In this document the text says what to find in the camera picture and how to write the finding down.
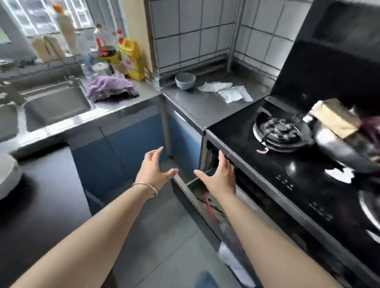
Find orange-capped tall bottle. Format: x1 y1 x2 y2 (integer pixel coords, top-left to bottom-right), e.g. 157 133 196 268
52 2 81 57

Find round gas burner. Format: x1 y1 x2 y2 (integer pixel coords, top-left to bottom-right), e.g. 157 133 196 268
253 110 314 153

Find red chopsticks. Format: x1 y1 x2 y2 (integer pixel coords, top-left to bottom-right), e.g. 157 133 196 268
204 194 221 224

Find black wok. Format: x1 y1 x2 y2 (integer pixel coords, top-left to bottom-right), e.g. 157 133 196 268
312 114 380 175

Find crumpled white paper towel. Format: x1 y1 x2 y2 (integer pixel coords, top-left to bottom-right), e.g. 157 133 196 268
197 81 233 93

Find clear bottle with red handle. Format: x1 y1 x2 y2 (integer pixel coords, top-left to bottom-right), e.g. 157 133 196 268
93 24 119 57

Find person's left hand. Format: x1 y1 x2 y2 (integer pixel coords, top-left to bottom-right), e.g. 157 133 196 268
135 146 179 194

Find window with grille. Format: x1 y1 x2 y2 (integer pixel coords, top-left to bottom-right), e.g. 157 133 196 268
0 0 119 45

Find purple cloth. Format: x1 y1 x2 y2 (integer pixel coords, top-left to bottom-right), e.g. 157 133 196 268
85 75 139 102

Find black glass gas cooktop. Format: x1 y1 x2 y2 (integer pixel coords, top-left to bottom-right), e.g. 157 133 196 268
206 97 380 269

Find person's left forearm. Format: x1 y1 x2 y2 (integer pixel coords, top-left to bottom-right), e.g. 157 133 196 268
10 185 155 288

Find person's right hand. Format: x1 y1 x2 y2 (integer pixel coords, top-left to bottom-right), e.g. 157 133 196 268
194 150 237 200

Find thin silver bracelet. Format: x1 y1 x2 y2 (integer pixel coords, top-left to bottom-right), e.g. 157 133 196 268
131 182 158 199

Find yellow detergent bottle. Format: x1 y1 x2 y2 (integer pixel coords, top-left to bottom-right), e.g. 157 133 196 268
117 30 146 81

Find white round plate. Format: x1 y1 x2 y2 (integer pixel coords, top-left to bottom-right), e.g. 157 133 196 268
0 154 24 201

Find black range hood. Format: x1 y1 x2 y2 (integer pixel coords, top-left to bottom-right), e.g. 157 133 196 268
270 0 380 115

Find stainless steel sink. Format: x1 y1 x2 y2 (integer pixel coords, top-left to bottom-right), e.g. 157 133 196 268
0 78 95 143

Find grey bowl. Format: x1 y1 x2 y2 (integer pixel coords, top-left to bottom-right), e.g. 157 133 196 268
175 72 196 90

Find white cloth in drawer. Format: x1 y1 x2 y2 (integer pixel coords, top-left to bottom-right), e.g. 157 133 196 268
217 242 256 288

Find open black drawer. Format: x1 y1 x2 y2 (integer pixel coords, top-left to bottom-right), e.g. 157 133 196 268
172 169 268 288

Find person's right forearm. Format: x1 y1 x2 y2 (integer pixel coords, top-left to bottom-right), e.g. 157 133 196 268
213 193 343 288

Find small glass jar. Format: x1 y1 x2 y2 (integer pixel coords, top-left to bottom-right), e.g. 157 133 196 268
91 61 112 77

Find blue cabinet door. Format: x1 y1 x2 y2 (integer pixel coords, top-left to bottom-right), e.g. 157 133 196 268
166 110 204 178
71 113 168 205

